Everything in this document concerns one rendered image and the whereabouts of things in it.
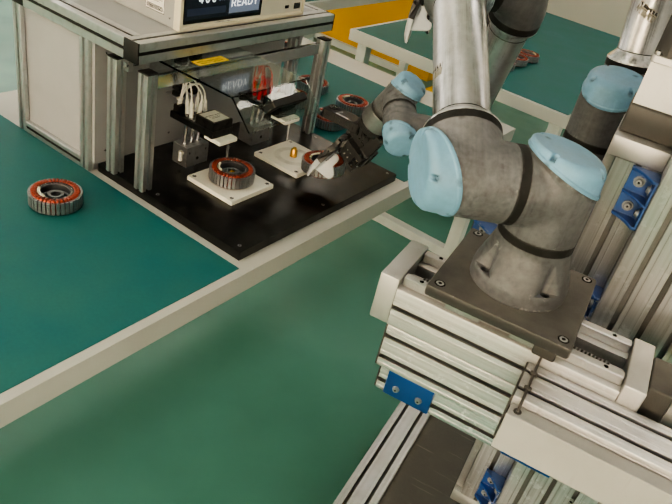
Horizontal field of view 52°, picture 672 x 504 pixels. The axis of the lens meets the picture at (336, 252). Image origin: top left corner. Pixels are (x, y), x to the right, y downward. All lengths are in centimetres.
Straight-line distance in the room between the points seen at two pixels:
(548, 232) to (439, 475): 103
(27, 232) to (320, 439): 108
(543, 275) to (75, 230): 96
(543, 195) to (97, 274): 86
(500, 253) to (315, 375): 140
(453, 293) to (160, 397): 135
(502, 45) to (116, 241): 86
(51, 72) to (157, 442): 104
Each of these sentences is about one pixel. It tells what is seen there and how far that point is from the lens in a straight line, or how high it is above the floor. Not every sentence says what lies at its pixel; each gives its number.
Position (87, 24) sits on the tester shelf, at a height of 110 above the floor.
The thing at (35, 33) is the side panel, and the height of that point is 101.
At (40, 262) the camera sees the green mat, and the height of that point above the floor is 75.
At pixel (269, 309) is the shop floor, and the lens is 256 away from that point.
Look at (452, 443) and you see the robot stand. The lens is 199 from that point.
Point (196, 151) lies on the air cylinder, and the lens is 177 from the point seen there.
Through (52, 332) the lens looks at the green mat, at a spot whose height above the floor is 75.
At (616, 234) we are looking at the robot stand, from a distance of 124.
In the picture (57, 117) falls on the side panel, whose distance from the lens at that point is 183.
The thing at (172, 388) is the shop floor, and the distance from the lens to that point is 223.
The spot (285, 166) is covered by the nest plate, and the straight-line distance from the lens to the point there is 182.
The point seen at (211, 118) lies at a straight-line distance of 168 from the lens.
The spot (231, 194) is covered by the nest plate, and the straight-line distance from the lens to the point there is 165.
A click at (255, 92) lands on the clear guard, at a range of 148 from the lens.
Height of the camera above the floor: 160
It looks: 33 degrees down
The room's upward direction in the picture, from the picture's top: 13 degrees clockwise
